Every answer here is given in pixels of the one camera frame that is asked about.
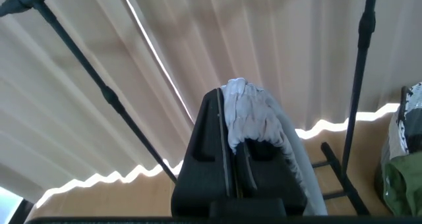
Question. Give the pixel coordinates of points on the white laundry basket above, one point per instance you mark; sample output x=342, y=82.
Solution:
x=395, y=141

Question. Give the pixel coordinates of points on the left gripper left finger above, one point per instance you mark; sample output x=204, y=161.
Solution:
x=194, y=184

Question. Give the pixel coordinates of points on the beige curtain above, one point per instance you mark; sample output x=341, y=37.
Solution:
x=263, y=29

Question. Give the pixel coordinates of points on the black clothes rack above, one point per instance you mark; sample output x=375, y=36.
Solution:
x=112, y=99

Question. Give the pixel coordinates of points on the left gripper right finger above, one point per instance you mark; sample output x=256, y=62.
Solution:
x=270, y=181

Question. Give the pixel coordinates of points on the green garment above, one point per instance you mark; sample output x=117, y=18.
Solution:
x=405, y=184

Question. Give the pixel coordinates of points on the pale grey shorts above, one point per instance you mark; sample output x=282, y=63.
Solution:
x=250, y=112

